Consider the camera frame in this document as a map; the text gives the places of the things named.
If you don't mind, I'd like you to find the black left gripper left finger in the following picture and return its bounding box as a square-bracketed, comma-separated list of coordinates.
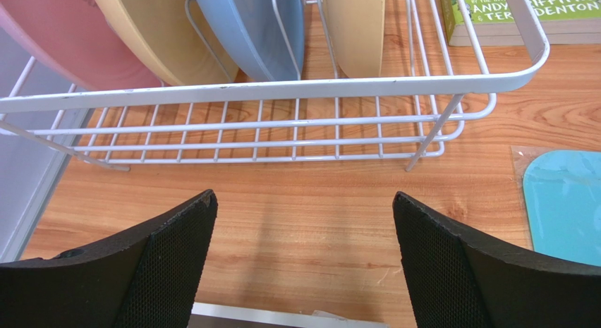
[1, 190, 218, 327]

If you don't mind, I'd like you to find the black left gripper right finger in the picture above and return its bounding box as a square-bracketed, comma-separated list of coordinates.
[392, 192, 600, 327]

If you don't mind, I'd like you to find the yellow plate with bear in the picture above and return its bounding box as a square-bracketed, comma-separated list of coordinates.
[95, 0, 239, 86]

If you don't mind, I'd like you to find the blue plate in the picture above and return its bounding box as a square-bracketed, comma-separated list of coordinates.
[196, 0, 305, 82]

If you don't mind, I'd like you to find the teal cutting board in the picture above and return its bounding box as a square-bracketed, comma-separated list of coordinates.
[511, 146, 600, 266]

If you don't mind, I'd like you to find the pink plate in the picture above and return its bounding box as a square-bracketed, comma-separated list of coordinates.
[1, 0, 161, 91]

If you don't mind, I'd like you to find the green treehouse book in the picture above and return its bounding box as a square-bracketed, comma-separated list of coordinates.
[440, 0, 600, 47]

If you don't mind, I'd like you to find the white wire dish rack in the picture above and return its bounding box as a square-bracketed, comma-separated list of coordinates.
[1, 0, 550, 171]

